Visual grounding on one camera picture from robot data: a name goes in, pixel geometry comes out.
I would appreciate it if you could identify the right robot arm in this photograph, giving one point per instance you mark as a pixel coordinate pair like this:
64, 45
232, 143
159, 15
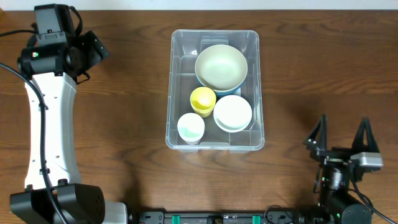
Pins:
340, 168

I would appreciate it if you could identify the cream beige bowl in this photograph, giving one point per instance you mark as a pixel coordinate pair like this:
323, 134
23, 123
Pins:
221, 67

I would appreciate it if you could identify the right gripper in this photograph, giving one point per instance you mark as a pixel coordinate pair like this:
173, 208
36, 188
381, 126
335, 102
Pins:
340, 156

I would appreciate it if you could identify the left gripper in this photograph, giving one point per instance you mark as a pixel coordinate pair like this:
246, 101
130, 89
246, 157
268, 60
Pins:
97, 50

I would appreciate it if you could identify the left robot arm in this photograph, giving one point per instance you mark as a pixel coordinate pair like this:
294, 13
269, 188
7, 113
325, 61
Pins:
58, 52

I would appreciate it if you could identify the clear plastic storage container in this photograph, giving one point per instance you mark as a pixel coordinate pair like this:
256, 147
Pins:
186, 45

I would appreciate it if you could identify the light blue cup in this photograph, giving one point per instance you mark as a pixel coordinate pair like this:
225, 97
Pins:
191, 141

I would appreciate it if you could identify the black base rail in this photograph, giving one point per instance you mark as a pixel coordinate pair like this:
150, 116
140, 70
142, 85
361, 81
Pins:
274, 214

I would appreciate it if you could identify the cream white cup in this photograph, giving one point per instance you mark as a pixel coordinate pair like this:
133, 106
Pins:
191, 125

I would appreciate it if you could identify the white small bowl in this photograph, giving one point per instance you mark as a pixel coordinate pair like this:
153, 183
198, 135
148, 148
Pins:
232, 113

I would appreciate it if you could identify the yellow cup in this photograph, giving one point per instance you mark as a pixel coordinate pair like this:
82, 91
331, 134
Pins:
202, 98
203, 111

